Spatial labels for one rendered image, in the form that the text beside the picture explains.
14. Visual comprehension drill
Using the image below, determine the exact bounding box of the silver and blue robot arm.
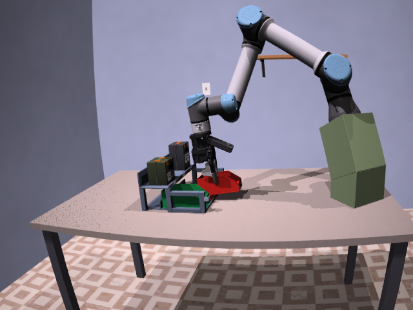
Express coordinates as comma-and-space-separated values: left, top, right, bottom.
186, 5, 361, 134

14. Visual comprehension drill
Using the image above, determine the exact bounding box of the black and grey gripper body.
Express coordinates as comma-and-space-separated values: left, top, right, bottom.
189, 130, 216, 163

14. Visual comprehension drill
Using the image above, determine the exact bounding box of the red bin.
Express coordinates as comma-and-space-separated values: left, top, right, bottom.
197, 170, 242, 195

